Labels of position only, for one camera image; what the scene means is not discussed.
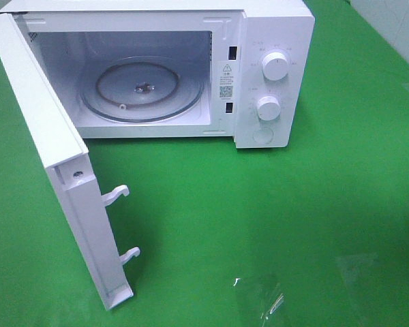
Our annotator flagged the white microwave oven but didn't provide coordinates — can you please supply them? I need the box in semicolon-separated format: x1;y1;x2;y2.
0;1;315;148

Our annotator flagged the white microwave door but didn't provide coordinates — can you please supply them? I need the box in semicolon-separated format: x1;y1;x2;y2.
0;14;140;309

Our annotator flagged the white microwave knob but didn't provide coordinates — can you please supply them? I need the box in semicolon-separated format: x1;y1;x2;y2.
256;96;281;121
262;50;290;81

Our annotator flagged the round microwave door button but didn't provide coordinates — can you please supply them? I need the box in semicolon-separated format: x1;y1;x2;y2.
253;127;274;144

